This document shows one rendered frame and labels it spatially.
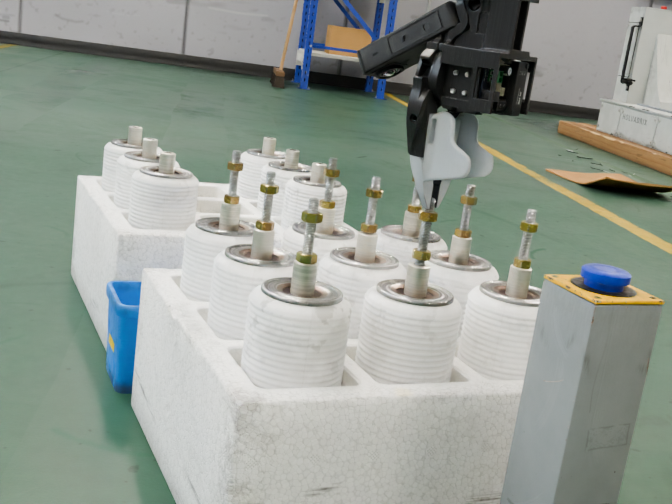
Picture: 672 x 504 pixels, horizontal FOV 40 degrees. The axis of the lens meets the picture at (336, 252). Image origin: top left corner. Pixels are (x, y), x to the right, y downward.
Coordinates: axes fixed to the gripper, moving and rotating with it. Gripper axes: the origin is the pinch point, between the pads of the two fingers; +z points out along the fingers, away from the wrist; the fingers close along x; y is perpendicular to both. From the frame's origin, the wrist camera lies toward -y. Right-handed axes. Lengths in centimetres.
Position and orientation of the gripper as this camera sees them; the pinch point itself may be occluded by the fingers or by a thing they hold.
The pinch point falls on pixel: (426, 192)
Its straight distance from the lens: 88.6
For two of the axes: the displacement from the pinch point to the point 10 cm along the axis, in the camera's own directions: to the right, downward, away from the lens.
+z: -1.4, 9.6, 2.4
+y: 7.7, 2.5, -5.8
